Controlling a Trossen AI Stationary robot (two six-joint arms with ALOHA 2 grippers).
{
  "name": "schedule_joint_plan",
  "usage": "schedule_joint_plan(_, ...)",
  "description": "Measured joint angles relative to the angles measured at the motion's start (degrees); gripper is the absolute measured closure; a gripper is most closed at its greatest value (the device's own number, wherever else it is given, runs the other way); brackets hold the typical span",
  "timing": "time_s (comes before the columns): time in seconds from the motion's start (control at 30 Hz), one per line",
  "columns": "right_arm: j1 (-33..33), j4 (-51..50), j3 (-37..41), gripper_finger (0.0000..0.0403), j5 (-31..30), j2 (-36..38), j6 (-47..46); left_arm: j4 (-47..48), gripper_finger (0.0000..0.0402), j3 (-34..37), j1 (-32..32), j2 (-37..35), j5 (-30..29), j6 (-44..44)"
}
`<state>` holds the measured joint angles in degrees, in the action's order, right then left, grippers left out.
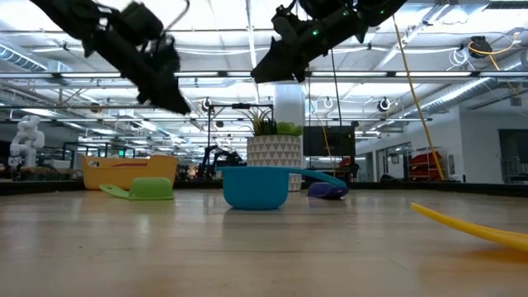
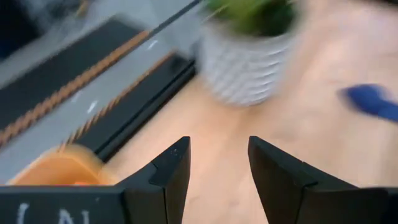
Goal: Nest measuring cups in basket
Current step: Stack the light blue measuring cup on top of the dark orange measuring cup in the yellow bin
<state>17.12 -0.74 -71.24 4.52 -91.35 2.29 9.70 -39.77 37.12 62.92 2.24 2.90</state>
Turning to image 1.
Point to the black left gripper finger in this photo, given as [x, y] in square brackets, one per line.
[165, 92]
[171, 55]

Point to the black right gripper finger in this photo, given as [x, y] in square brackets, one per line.
[300, 73]
[274, 70]

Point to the green plastic measuring cup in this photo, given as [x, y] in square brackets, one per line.
[150, 189]

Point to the light blue plastic measuring cup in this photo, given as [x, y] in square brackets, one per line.
[255, 189]

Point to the yellow plastic measuring cup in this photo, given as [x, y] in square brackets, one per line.
[482, 232]

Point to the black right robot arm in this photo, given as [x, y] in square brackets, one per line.
[371, 8]

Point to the black background robot arm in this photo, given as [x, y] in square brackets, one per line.
[222, 158]

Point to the yellow-orange plastic basket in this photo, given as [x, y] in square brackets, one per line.
[123, 175]

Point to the small purple measuring cup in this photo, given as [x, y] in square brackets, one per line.
[328, 191]

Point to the succulent in white geometric pot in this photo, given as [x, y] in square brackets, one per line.
[274, 152]

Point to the red storage shelving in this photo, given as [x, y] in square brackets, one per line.
[425, 165]

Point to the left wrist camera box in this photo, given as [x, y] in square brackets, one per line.
[140, 20]

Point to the black metal stand frame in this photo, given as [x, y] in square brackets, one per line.
[209, 140]

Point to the black wall screen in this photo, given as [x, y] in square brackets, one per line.
[330, 141]

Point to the black aluminium table frame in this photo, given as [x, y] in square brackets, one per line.
[412, 187]

